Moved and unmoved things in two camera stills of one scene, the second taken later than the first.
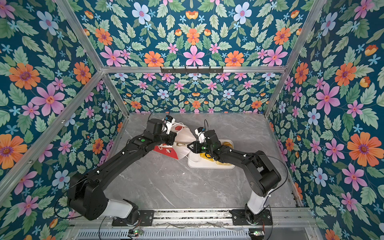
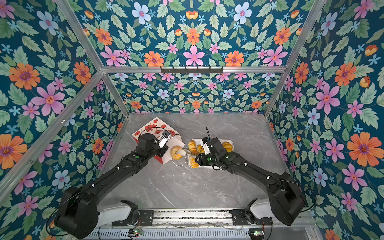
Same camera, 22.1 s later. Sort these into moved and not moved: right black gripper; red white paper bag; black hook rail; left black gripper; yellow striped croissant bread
Moved: red white paper bag; right black gripper; left black gripper
Not moved: yellow striped croissant bread; black hook rail
